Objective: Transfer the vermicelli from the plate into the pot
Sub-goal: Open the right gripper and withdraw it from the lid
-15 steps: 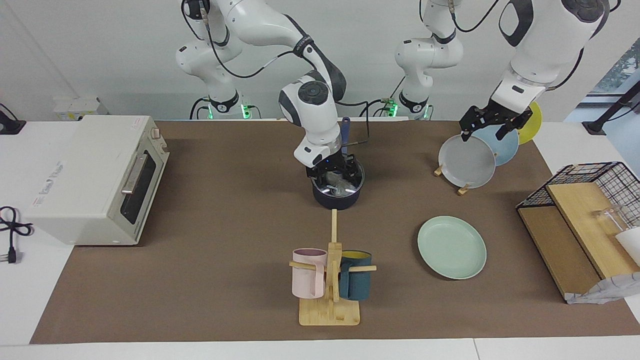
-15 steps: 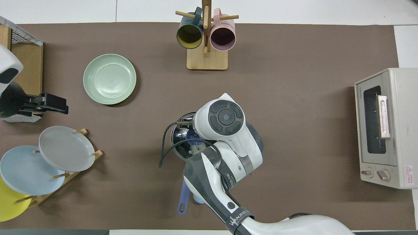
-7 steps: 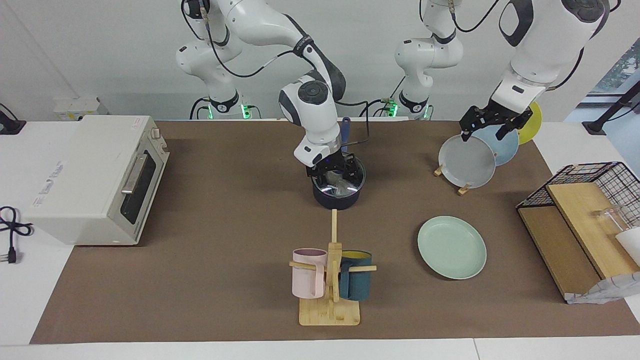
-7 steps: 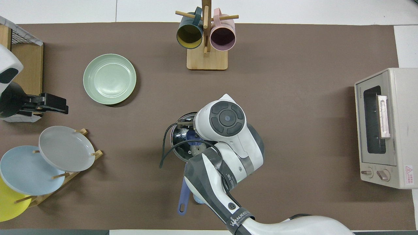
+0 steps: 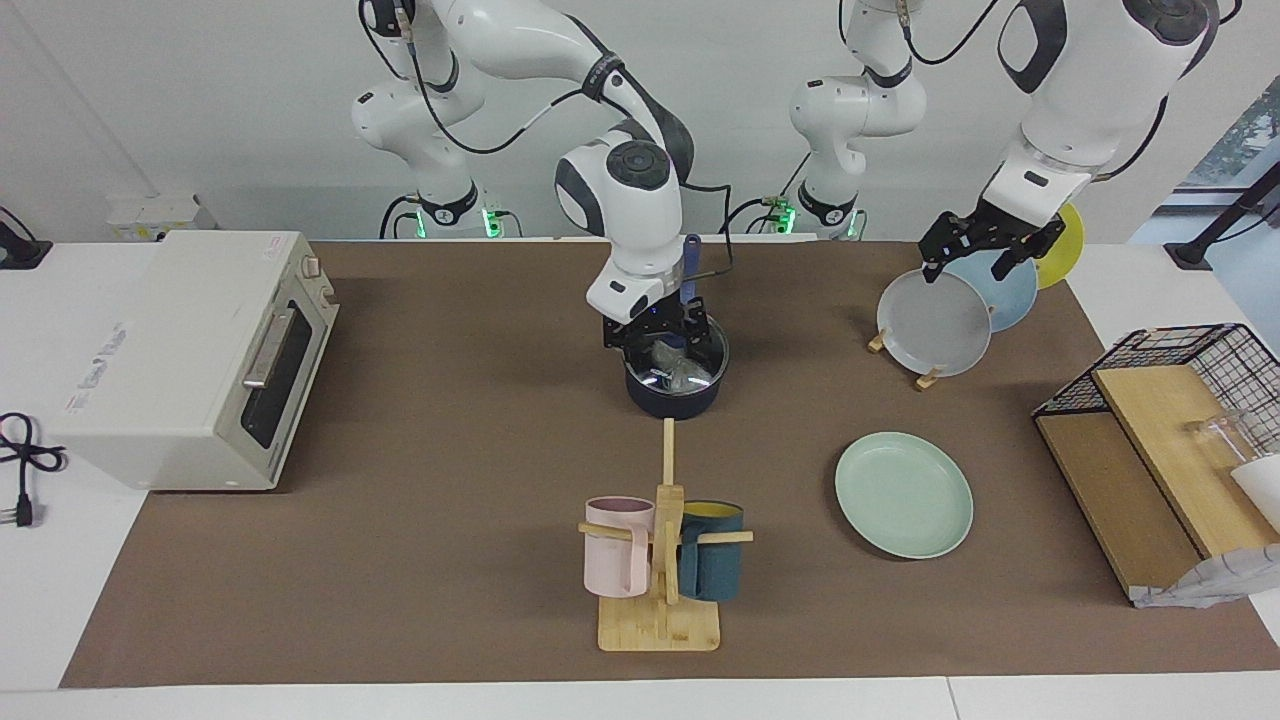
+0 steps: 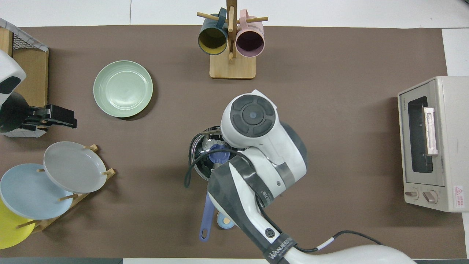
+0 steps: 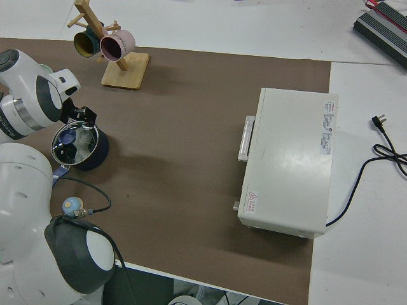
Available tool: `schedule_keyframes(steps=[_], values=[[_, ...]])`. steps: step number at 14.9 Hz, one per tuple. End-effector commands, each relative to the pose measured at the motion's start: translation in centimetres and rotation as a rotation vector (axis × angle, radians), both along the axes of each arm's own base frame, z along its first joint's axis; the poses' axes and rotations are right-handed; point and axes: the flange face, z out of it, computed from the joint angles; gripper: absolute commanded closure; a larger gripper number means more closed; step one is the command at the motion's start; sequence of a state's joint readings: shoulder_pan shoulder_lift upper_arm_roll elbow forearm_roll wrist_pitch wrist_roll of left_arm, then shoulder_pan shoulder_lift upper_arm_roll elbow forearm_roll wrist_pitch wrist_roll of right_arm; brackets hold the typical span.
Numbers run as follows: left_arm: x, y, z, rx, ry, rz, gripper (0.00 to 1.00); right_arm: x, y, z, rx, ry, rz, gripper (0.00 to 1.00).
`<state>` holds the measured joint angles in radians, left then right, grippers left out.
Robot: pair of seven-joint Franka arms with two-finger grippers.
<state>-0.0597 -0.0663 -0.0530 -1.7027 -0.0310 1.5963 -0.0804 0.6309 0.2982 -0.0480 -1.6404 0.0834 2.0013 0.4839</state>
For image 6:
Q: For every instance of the glass lid with blue knob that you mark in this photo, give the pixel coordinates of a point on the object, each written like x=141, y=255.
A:
x=218, y=154

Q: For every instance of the dark teal mug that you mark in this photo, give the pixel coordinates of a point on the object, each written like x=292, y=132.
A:
x=212, y=38

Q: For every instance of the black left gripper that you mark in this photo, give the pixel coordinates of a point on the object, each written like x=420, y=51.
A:
x=38, y=117

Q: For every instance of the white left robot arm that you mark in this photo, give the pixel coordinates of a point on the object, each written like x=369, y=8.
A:
x=9, y=68

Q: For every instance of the brown wooden box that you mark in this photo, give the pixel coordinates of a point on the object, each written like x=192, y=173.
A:
x=31, y=77

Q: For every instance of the pink mug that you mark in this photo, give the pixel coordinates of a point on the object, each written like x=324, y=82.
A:
x=250, y=42

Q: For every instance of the white toaster oven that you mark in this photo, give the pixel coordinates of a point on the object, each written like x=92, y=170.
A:
x=450, y=146

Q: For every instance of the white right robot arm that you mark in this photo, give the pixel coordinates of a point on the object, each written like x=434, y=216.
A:
x=263, y=154

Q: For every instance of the dark blue saucepan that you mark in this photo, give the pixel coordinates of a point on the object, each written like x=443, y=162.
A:
x=207, y=216

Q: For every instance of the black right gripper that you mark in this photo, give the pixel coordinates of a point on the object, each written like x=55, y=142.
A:
x=214, y=135

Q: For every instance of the pale green plate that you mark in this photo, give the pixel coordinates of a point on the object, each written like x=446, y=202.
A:
x=122, y=90

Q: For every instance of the wooden mug rack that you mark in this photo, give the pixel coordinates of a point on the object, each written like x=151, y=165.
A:
x=232, y=68

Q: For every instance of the wooden plate rack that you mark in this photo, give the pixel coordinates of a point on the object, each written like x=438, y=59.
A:
x=44, y=223

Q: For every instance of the brown table mat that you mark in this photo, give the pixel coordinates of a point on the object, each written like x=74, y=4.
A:
x=329, y=91

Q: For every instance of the light blue plate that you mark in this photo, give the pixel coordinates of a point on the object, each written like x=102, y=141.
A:
x=29, y=194

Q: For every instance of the yellow plate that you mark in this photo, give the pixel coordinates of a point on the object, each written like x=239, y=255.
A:
x=9, y=231

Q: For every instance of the grey plate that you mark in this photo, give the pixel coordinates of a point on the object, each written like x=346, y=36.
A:
x=73, y=168

